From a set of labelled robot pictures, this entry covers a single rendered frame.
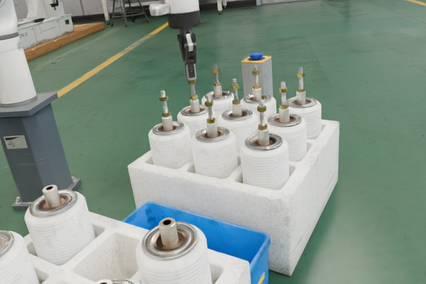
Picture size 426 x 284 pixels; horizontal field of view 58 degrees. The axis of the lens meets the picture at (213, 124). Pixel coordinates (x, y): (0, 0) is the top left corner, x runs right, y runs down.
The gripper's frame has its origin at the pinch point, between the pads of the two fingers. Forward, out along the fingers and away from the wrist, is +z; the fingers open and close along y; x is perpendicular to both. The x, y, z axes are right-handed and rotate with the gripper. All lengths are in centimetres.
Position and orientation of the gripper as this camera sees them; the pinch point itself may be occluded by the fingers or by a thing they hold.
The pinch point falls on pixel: (190, 71)
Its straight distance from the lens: 94.0
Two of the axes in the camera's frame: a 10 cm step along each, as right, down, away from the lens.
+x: -9.7, 1.7, -1.5
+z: 1.0, 9.2, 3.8
